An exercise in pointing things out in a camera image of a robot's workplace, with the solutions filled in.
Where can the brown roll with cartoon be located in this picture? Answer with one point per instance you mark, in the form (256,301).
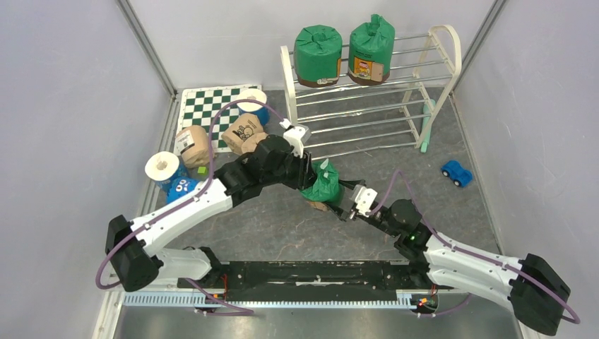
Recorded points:
(244,127)

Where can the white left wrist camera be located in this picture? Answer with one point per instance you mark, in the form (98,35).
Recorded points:
(296,135)

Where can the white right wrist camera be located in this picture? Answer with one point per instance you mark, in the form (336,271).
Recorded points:
(363,198)

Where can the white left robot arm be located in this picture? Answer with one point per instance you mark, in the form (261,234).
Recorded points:
(136,252)

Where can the green paper roll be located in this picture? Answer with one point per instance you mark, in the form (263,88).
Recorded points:
(370,51)

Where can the cream metal shelf rack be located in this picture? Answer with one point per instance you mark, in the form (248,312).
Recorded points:
(349,118)

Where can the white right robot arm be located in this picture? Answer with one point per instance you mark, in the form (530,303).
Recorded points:
(529,287)

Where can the green white chessboard mat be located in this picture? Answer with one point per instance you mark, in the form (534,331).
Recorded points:
(200,105)

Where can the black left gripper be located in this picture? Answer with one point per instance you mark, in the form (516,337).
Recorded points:
(306,176)

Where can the blue white roll front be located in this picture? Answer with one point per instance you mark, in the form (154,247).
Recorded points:
(164,168)

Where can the blue white roll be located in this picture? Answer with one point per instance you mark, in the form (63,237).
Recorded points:
(164,168)
(253,100)

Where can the brown roll with label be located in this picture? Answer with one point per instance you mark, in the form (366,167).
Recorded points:
(192,144)

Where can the blue toy car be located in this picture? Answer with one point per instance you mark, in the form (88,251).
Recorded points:
(460,176)

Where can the green brown roll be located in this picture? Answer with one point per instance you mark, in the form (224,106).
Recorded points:
(326,187)

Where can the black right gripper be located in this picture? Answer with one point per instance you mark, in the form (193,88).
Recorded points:
(345,210)

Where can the brown paper roll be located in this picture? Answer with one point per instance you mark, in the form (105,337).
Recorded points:
(251,143)

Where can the green roll on shelf left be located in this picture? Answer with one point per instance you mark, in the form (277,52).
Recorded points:
(317,56)

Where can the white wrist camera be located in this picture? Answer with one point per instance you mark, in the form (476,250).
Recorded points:
(296,135)
(363,198)

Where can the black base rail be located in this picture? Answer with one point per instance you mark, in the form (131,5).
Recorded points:
(299,285)

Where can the blue white roll rear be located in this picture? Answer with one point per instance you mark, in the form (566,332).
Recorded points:
(253,100)

